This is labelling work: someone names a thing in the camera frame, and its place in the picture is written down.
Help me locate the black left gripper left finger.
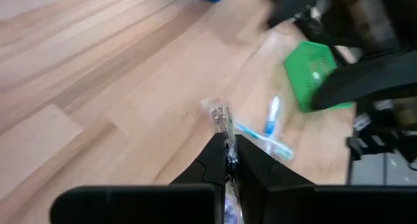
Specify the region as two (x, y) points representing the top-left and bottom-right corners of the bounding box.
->
(50, 132), (228, 224)

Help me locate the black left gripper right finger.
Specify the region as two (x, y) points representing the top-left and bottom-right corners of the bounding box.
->
(234, 133), (417, 224)

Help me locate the white teal toothbrush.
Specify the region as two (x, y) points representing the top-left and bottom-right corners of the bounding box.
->
(234, 122), (296, 161)

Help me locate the grey packaged razor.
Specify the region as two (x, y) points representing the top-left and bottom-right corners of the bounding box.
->
(200, 98), (244, 224)

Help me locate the green plastic basket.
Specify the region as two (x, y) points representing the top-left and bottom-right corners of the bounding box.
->
(283, 40), (356, 113)

